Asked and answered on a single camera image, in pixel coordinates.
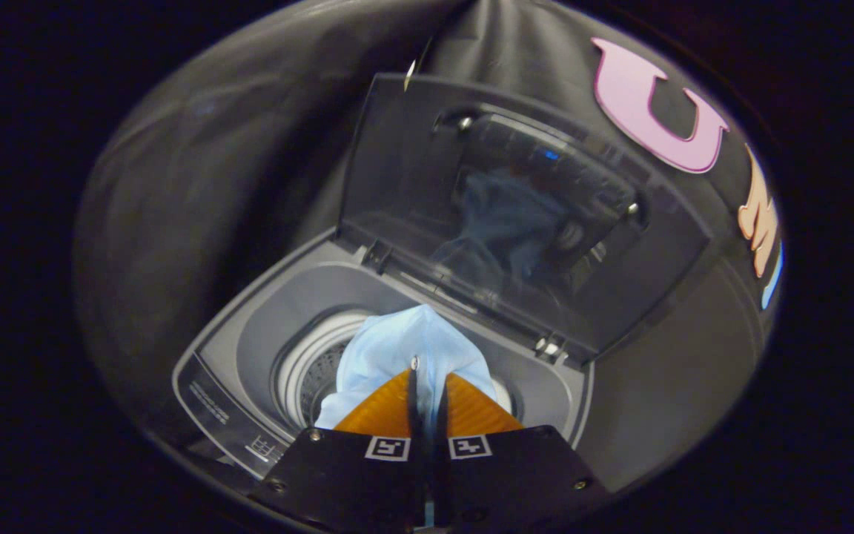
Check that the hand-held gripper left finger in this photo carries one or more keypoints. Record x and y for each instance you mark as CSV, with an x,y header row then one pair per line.
x,y
345,482

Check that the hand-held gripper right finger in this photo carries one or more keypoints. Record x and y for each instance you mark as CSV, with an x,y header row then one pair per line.
x,y
516,482

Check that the light blue cloth garment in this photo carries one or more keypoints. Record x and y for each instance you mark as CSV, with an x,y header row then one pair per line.
x,y
405,345

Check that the black backdrop cloth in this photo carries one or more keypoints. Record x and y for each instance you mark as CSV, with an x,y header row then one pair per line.
x,y
197,185

